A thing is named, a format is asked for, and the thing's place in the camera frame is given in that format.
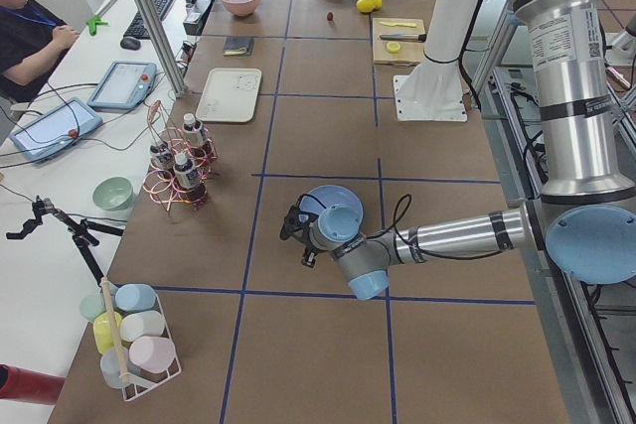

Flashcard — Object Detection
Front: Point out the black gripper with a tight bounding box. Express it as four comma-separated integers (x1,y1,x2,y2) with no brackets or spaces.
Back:
301,235,324,267

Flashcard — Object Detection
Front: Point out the blue round plate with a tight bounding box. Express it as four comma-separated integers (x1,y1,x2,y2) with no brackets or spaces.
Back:
299,185,364,242

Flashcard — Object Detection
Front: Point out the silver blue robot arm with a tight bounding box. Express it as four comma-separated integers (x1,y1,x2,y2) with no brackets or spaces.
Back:
280,0,635,300

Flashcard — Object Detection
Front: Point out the yellow plastic knife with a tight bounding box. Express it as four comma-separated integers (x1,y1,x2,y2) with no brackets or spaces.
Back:
379,21,417,28

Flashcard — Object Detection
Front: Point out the grey folded cloth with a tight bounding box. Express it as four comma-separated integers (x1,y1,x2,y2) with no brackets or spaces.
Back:
223,36,254,57

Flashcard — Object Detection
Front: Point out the half lemon slice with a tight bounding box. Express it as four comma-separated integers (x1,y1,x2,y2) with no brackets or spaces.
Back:
386,41,401,54

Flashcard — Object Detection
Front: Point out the dark drink bottle front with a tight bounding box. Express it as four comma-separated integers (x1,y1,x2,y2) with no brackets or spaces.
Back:
174,152,207,203

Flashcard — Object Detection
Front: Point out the dark drink bottle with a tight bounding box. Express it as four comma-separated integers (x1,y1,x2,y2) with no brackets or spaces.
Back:
150,140,174,179
174,152,207,203
183,113,210,157

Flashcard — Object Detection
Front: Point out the wooden cutting board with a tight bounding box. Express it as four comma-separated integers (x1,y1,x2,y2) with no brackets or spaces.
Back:
372,18,426,66

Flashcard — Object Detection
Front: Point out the black keyboard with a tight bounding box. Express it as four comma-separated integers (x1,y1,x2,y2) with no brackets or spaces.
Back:
121,0,178,41

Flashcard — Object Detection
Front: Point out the cream bear tray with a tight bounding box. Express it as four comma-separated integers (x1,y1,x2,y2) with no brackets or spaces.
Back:
195,68,262,123

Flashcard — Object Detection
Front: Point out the white cup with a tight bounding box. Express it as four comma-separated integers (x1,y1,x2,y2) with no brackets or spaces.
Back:
120,310,166,343

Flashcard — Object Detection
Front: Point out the dark drink bottle back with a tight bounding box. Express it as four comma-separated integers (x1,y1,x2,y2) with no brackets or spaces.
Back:
183,113,210,157

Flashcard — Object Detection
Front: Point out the dark drink bottle left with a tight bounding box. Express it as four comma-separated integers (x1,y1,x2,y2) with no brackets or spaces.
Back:
150,140,174,179

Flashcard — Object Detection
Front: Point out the pink cup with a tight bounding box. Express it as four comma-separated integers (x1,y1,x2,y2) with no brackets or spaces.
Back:
128,336,176,373

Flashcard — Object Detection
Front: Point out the black computer mouse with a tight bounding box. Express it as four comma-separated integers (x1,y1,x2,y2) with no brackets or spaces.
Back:
119,36,141,51

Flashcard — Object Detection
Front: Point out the green bowl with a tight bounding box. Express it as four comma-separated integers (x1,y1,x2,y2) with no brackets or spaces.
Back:
92,177,134,212

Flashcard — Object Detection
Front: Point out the yellow cup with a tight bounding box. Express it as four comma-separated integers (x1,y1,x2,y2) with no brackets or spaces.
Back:
92,312,114,354

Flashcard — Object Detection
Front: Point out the mint green cup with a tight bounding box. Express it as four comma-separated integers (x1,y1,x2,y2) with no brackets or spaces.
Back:
79,293,105,323

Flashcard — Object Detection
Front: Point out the pale blue lower cup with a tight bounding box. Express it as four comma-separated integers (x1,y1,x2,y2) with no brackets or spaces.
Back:
99,348,125,389

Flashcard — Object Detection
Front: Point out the green plastic clamp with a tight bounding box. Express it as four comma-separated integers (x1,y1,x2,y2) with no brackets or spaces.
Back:
86,15,109,37

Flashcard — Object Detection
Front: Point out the far blue teach pendant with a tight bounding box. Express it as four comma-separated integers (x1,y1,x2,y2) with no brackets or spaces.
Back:
87,61,157,111

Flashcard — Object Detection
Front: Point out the blue teach pendant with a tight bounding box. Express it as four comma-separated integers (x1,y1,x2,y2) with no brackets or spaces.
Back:
9,97,102,162
87,61,157,111

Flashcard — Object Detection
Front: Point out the black tripod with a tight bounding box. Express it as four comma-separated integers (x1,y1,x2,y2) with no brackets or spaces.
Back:
5,196,123,284

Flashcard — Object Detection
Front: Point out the near blue teach pendant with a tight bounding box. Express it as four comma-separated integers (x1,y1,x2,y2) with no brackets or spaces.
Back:
9,97,102,162

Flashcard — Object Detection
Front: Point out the copper wire bottle rack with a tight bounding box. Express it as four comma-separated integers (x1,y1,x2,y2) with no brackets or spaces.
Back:
142,100,218,212

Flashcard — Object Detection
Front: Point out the aluminium frame post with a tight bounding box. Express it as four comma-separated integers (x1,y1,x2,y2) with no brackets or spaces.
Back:
134,0,187,98

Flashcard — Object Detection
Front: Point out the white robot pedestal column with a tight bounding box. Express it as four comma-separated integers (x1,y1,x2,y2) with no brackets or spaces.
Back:
395,0,481,122

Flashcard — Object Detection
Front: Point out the wooden rack handle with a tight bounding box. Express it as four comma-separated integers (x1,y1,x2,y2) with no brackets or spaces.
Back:
100,276,130,387

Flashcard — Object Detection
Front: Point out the white wire cup rack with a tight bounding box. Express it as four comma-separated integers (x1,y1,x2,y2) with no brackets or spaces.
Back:
91,284,183,403

